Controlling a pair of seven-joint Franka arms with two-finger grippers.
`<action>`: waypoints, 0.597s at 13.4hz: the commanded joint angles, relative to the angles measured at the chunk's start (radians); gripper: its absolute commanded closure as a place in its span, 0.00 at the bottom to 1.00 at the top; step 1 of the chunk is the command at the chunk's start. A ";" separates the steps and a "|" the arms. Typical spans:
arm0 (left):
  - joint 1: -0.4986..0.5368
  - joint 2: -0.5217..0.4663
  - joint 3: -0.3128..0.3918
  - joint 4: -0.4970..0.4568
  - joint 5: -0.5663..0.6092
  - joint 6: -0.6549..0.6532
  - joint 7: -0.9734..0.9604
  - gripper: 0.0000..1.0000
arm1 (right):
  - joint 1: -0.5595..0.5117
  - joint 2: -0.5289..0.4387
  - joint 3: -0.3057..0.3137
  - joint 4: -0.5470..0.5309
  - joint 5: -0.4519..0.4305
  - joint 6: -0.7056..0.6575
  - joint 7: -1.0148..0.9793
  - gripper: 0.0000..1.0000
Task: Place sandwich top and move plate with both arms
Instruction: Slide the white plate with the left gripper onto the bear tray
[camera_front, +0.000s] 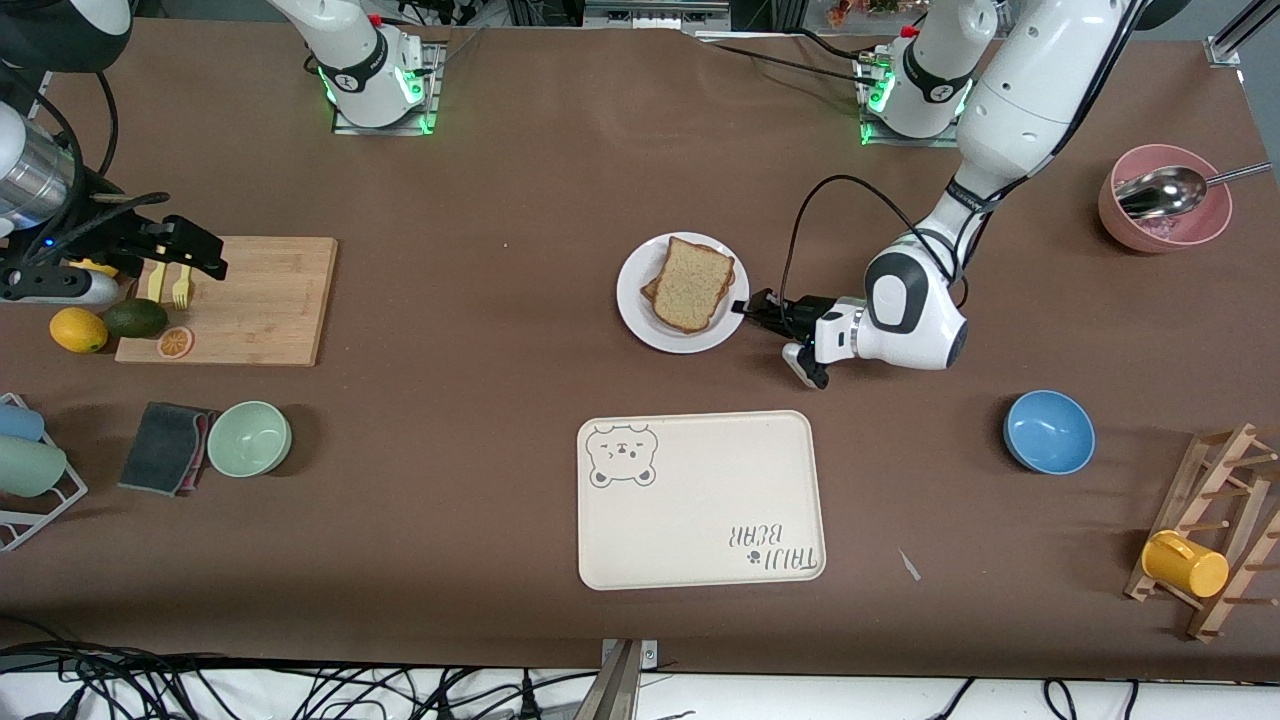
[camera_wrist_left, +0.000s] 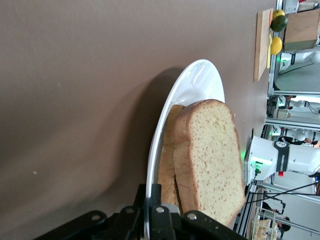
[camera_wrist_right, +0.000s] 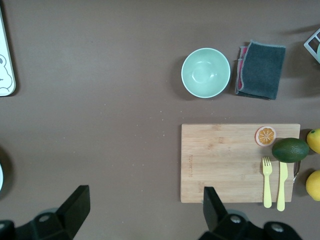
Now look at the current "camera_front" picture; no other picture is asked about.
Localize white wire rack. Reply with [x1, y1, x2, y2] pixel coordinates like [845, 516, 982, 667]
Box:
[0, 393, 89, 552]

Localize cream bear print tray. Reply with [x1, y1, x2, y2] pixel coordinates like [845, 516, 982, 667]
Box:
[577, 410, 828, 592]

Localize wooden mug rack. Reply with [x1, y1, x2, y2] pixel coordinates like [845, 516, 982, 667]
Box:
[1123, 422, 1280, 643]

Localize dark metal beam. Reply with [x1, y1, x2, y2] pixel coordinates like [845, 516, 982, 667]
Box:
[583, 640, 643, 720]

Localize green avocado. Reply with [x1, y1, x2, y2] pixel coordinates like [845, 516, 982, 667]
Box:
[101, 298, 169, 340]

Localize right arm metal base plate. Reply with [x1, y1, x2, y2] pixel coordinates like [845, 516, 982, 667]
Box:
[332, 40, 443, 136]

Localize seeded brown bread slice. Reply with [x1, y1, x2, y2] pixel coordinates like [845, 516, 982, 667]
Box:
[653, 236, 737, 335]

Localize dark grey cloth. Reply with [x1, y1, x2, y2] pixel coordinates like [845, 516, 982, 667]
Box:
[117, 401, 211, 496]

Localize orange dried flowers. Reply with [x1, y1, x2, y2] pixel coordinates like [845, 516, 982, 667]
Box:
[828, 0, 901, 26]

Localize pale green bowl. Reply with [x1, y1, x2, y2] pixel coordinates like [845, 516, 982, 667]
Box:
[206, 401, 294, 479]

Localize silver aluminium profile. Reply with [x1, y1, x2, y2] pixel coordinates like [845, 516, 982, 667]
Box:
[1205, 0, 1280, 67]

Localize black cable on table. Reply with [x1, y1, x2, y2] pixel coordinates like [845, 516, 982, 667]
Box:
[695, 30, 881, 86]

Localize pink bowl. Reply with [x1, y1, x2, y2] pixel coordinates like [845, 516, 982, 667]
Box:
[1098, 144, 1234, 254]

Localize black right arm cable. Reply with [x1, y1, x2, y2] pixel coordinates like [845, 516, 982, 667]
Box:
[0, 70, 173, 266]

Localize wooden cutting board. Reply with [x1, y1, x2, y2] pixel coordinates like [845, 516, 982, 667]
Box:
[115, 236, 339, 367]

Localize blue bowl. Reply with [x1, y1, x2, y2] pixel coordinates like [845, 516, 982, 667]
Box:
[1003, 390, 1097, 476]

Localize grey metal frame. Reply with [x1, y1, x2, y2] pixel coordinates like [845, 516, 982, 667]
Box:
[585, 0, 731, 31]

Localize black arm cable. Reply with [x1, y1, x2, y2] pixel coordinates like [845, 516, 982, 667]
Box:
[778, 174, 969, 311]
[0, 70, 173, 266]

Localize pale green cup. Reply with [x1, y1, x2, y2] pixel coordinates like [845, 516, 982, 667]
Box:
[0, 436, 68, 499]

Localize white round plate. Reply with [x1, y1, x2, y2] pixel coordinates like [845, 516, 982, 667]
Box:
[616, 232, 750, 355]

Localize yellow mug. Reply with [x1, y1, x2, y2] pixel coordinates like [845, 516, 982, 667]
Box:
[1141, 530, 1230, 599]

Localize black cable tangle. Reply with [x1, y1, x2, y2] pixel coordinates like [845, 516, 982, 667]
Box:
[0, 615, 601, 720]

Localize metal spoon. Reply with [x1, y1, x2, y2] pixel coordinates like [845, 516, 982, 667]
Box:
[1115, 160, 1276, 221]

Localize silver table edge bracket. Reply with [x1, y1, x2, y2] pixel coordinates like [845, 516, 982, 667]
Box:
[600, 638, 661, 669]

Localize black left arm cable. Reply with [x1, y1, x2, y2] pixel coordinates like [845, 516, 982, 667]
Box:
[778, 174, 969, 311]

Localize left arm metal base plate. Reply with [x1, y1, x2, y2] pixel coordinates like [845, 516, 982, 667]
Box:
[855, 55, 966, 149]

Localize light blue cup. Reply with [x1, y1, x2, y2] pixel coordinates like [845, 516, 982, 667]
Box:
[0, 402, 46, 443]

